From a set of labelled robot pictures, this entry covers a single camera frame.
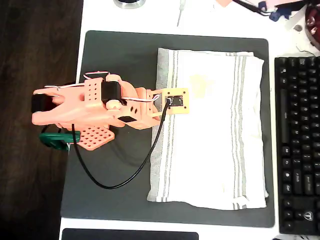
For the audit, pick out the dark grey desk mat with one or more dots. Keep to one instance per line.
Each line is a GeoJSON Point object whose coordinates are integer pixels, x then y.
{"type": "Point", "coordinates": [112, 205]}

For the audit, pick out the pink paper piece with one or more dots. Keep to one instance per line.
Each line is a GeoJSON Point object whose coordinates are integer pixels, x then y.
{"type": "Point", "coordinates": [223, 2]}

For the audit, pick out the dark red bowl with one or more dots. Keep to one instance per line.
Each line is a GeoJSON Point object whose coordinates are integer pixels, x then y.
{"type": "Point", "coordinates": [315, 25]}

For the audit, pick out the small grey stone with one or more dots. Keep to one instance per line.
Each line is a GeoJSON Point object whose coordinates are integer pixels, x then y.
{"type": "Point", "coordinates": [297, 28]}

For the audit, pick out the white torn paper sheet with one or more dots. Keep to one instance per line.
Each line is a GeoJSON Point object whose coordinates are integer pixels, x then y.
{"type": "Point", "coordinates": [300, 40]}

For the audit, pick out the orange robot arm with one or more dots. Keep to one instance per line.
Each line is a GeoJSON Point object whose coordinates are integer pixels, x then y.
{"type": "Point", "coordinates": [75, 110]}

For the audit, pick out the black keyboard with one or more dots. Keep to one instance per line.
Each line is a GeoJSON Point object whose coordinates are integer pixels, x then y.
{"type": "Point", "coordinates": [297, 125]}

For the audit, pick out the silver round object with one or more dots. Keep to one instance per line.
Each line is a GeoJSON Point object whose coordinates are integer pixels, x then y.
{"type": "Point", "coordinates": [130, 5]}

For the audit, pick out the black flat pad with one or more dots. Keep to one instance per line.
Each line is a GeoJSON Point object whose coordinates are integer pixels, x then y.
{"type": "Point", "coordinates": [125, 235]}

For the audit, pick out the green table clamp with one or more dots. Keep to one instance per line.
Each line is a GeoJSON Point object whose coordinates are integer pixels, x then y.
{"type": "Point", "coordinates": [55, 138]}

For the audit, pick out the white striped towel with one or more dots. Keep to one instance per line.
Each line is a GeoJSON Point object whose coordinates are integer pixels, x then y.
{"type": "Point", "coordinates": [207, 150]}

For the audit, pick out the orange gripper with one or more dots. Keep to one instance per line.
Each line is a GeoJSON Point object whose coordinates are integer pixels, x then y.
{"type": "Point", "coordinates": [149, 117]}

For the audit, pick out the orange camera mount plate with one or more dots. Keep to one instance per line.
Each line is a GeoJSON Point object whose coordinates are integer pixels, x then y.
{"type": "Point", "coordinates": [186, 100]}

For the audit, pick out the blue small object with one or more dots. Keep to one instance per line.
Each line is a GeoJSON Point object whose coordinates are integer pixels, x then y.
{"type": "Point", "coordinates": [275, 16]}

